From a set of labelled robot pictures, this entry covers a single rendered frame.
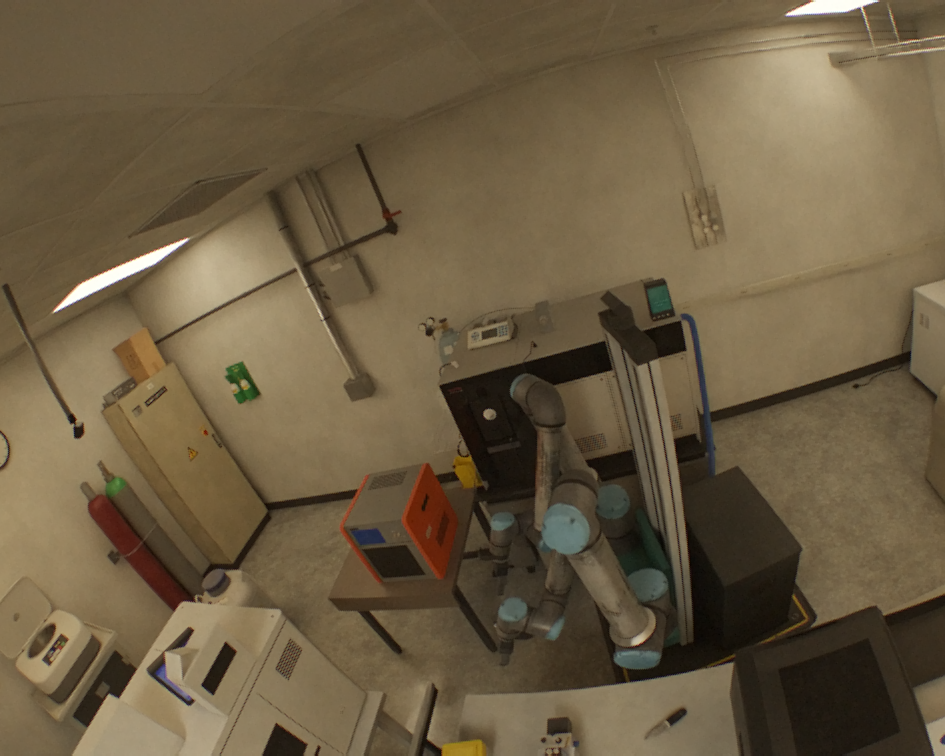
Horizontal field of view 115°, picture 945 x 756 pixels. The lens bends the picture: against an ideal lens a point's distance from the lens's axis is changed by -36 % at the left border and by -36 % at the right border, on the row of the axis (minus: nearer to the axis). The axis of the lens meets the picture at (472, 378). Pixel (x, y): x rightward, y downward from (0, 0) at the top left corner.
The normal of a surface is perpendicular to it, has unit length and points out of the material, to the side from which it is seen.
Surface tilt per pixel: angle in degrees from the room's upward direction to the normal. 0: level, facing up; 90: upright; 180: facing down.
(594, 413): 90
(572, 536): 82
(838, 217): 90
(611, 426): 90
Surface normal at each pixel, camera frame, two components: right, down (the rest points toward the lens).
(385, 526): -0.16, 0.46
